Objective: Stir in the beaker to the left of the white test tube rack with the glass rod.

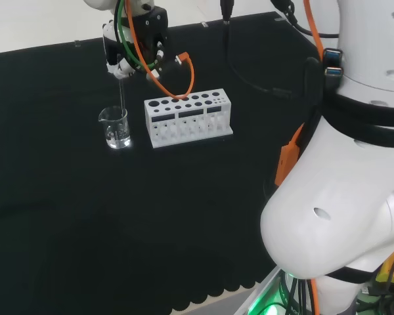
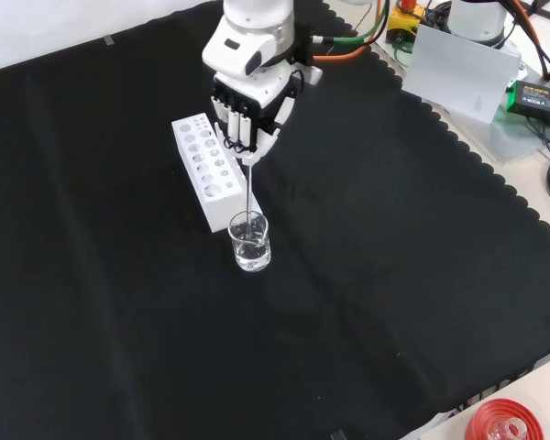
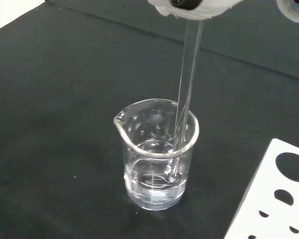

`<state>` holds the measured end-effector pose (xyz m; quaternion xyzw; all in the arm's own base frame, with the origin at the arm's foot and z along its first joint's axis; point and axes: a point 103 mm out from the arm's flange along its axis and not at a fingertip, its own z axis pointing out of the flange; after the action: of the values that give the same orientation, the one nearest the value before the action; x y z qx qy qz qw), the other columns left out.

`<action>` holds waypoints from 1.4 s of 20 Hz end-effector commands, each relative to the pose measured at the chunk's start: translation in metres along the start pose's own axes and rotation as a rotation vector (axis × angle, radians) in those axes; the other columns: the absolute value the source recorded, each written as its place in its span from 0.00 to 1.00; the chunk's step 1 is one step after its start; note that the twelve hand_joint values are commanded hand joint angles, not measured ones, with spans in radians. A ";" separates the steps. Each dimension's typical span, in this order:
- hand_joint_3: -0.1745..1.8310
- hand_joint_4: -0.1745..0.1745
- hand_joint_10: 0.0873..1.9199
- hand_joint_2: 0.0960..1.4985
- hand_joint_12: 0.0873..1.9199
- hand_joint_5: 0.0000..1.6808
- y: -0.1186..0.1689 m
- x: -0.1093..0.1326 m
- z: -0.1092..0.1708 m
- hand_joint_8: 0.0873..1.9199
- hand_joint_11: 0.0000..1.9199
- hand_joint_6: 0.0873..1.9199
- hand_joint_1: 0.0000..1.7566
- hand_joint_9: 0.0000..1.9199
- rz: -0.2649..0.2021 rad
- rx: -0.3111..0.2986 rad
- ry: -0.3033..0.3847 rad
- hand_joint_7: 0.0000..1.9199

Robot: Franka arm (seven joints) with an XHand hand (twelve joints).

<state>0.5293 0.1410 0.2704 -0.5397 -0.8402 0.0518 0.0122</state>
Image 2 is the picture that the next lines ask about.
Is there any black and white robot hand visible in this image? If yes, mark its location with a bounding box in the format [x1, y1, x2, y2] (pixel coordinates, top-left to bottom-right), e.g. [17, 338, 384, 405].
[208, 62, 297, 168]

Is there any clear glass rod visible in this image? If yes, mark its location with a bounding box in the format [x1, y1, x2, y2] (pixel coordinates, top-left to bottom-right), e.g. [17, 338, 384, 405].
[243, 162, 255, 240]

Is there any white test tube rack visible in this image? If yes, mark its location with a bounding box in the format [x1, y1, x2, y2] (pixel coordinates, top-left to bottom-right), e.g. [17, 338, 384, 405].
[170, 113, 264, 234]

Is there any small clear glass beaker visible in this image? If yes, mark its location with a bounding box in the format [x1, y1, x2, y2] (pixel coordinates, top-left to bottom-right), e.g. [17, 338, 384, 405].
[227, 210, 272, 273]

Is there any yellow stop button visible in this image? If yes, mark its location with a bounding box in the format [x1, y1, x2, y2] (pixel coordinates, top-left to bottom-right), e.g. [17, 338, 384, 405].
[388, 0, 425, 45]

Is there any pale board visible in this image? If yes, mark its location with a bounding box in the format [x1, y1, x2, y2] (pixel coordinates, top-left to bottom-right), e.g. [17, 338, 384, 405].
[401, 22, 523, 127]

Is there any black bench cloth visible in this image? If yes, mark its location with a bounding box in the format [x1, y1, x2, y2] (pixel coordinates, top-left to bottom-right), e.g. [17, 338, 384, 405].
[0, 0, 550, 440]

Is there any black power adapter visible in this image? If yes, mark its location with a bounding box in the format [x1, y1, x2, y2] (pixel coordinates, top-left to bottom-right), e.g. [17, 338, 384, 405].
[504, 80, 550, 130]

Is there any red ribbed round disc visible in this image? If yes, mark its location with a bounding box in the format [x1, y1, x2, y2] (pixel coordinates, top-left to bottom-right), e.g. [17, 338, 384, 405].
[464, 397, 546, 440]

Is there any small clear glass piece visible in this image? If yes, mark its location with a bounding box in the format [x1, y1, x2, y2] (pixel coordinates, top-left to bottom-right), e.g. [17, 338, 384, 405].
[487, 421, 531, 440]

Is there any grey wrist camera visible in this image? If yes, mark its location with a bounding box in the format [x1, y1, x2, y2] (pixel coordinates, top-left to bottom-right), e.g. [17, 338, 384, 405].
[296, 64, 325, 87]

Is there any orange cable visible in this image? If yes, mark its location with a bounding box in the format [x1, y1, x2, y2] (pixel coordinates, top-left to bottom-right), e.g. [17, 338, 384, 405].
[312, 17, 391, 63]

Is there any green cable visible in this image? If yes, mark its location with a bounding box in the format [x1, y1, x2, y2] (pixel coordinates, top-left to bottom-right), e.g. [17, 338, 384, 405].
[311, 0, 391, 48]

